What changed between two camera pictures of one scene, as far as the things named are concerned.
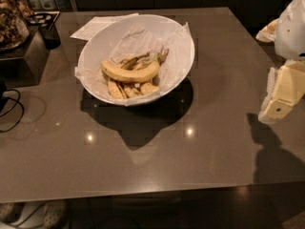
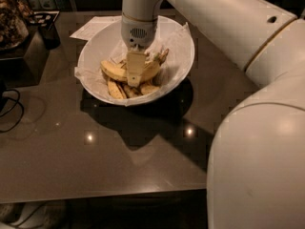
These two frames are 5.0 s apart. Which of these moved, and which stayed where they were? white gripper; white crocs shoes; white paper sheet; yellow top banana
Moved: white gripper
Stayed: white crocs shoes; white paper sheet; yellow top banana
